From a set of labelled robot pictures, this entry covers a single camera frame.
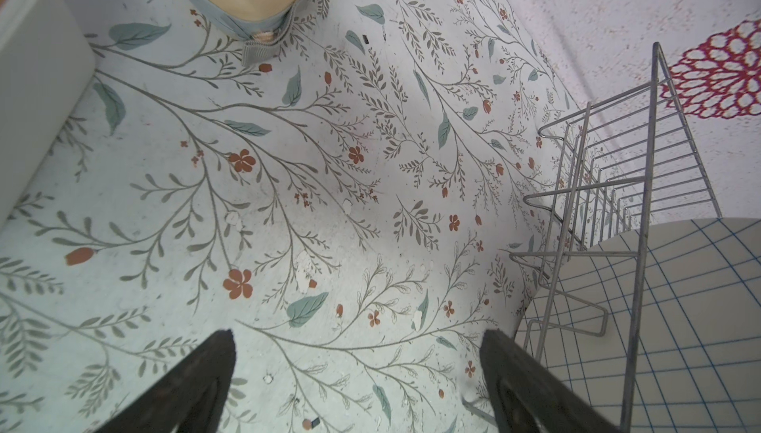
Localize silver wire dish rack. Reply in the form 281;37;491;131
460;42;723;433

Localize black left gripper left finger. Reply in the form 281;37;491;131
98;330;236;433

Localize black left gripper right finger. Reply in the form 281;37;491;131
480;329;618;432

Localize cream plate blue grid lines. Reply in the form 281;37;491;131
516;218;760;432

